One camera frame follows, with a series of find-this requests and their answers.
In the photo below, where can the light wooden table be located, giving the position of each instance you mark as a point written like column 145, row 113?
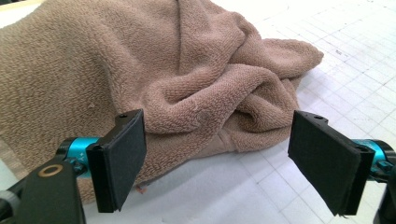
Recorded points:
column 18, row 5

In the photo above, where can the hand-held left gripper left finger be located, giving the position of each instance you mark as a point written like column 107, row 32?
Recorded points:
column 121, row 161

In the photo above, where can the white foam mat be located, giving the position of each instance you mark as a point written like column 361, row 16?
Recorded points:
column 342, row 77

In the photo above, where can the tan terry towel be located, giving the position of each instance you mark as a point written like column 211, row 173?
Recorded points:
column 186, row 77

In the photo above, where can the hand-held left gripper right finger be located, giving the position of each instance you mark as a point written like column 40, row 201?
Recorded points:
column 327, row 161

